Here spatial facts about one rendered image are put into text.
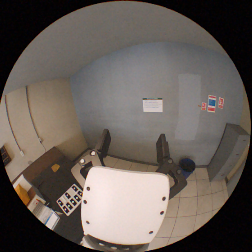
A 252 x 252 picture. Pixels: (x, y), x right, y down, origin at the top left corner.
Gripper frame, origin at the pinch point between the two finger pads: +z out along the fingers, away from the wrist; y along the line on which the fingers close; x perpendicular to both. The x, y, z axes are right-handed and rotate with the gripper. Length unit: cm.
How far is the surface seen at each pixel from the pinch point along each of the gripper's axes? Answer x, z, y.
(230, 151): -61, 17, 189
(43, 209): -58, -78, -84
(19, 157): -69, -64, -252
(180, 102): -47, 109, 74
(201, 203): -135, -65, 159
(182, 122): -79, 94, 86
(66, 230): -62, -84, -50
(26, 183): -51, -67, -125
